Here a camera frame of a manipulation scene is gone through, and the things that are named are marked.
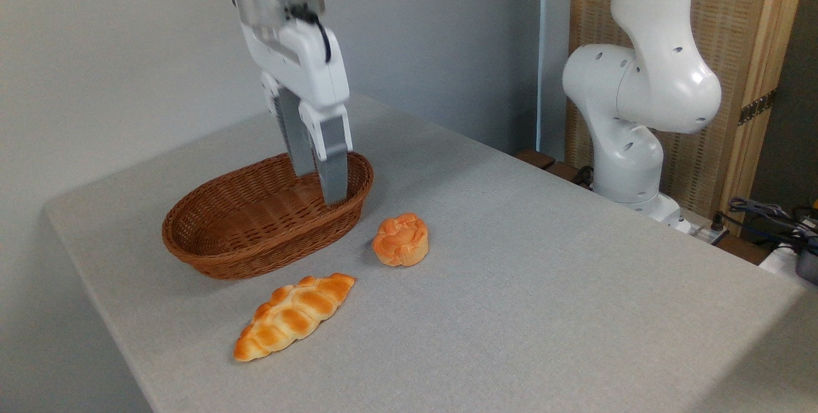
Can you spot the woven wood-framed folding screen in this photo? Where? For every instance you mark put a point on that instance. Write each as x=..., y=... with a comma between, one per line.
x=735, y=29

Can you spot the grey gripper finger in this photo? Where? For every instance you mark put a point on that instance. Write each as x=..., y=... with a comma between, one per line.
x=331, y=157
x=291, y=135

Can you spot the brown oval wicker basket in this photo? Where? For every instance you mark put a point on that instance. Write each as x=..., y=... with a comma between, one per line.
x=243, y=227

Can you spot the long braided bread loaf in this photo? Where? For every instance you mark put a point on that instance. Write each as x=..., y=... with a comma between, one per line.
x=294, y=316

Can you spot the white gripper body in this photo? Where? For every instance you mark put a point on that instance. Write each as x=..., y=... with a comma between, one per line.
x=307, y=64

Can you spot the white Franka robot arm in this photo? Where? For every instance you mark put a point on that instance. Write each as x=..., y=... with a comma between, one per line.
x=652, y=80

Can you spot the grey box device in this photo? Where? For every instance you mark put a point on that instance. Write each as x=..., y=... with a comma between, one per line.
x=808, y=264

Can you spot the round orange bread bun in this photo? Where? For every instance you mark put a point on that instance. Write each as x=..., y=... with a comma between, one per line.
x=401, y=240

